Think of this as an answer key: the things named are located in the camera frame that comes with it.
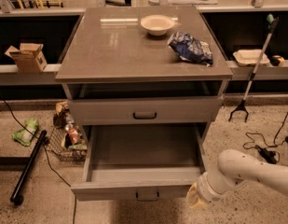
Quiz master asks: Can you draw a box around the small cardboard box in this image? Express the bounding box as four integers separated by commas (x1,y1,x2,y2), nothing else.
5,43,47,73

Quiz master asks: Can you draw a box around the green snack bag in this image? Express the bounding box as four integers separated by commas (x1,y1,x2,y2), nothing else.
11,118,39,147

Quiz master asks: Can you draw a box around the wire basket with snacks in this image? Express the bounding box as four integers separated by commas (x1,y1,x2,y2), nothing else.
48,101,88,162

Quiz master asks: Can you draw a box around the white paper bowl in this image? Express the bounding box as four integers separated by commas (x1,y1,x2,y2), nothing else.
141,15,174,36

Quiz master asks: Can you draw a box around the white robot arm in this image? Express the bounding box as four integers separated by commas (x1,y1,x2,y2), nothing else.
186,149,288,209

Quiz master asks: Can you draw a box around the grey drawer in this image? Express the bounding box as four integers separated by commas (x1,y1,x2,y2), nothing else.
68,97,222,125
72,123,207,202

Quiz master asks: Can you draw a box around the blue crumpled chip bag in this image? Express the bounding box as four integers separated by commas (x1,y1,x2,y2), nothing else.
167,32,213,66

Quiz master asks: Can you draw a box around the black tube on floor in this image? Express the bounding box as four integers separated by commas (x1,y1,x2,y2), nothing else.
10,131,47,205

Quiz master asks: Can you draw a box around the red soda can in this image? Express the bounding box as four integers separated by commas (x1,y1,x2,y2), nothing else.
68,128,80,145

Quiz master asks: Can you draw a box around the grey top drawer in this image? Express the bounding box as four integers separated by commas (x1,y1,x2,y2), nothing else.
68,97,222,125

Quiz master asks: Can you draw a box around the black floor cable left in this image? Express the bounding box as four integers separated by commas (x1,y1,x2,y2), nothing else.
0,81,78,224

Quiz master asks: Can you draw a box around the reacher grabber stick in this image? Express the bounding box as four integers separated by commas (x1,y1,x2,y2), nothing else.
228,14,279,121

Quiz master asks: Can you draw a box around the yellow tape measure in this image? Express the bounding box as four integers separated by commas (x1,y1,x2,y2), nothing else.
270,55,284,66

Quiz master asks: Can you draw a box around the grey drawer cabinet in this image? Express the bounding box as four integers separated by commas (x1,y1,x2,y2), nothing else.
55,6,234,133

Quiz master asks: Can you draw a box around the white takeout clamshell container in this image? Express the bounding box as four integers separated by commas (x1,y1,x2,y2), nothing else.
233,49,261,66

